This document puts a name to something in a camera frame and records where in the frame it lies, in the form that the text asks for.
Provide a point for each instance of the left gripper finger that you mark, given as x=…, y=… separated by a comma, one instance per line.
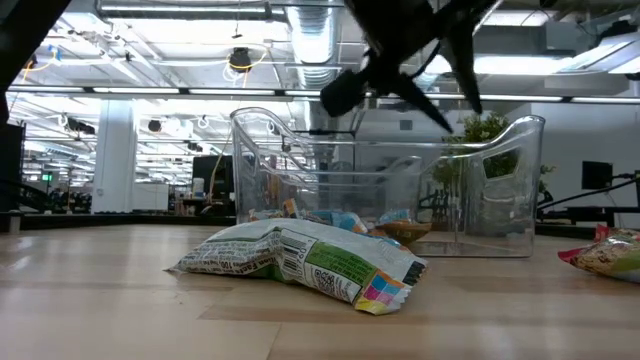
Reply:
x=422, y=102
x=467, y=65

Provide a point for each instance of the clear plastic bin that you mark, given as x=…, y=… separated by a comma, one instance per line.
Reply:
x=475, y=210
x=417, y=180

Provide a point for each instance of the red Quaker Chewy granola bar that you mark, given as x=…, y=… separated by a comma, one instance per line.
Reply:
x=605, y=257
x=622, y=233

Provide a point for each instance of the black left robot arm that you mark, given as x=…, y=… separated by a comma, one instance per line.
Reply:
x=20, y=30

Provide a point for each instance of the grey vent grille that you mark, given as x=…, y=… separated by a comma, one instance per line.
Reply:
x=406, y=125

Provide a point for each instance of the green potted plant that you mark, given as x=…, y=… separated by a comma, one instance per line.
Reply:
x=495, y=130

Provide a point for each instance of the black monitor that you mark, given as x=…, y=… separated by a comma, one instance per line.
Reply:
x=597, y=175

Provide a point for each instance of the black desk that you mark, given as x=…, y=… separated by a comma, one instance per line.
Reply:
x=600, y=215

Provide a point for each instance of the dark display screen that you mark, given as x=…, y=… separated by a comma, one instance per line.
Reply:
x=212, y=175

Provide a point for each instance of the white building column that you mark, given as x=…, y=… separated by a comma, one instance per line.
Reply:
x=114, y=160

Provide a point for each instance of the black cabinet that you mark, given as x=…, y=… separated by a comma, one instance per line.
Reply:
x=11, y=165

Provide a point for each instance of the silver ventilation duct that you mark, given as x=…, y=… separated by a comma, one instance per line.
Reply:
x=315, y=45

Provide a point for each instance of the black ceiling camera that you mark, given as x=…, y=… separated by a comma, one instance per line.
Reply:
x=240, y=59

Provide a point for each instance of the black light rail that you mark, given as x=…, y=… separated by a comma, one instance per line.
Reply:
x=200, y=91

